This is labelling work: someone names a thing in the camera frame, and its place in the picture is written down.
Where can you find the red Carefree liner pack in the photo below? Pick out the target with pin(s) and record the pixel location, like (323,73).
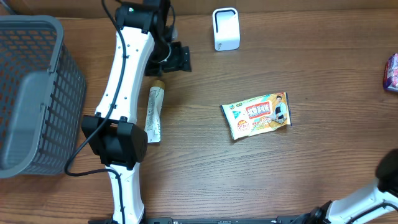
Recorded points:
(390,79)

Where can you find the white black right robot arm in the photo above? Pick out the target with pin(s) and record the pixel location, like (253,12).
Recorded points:
(372,201)

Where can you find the white small packet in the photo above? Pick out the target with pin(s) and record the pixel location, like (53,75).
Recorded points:
(154,107)

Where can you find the grey plastic basket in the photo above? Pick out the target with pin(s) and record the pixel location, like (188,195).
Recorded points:
(42,97)

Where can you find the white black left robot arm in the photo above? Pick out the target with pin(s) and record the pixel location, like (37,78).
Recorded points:
(145,46)

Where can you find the white barcode scanner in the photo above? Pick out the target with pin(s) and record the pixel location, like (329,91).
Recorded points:
(226,29)

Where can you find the yellow wet wipes packet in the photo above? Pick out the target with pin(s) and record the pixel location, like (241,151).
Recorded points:
(261,114)

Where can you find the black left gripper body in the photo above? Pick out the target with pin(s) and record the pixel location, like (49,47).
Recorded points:
(170,58)

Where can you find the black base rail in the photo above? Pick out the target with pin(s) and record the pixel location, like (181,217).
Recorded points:
(278,220)

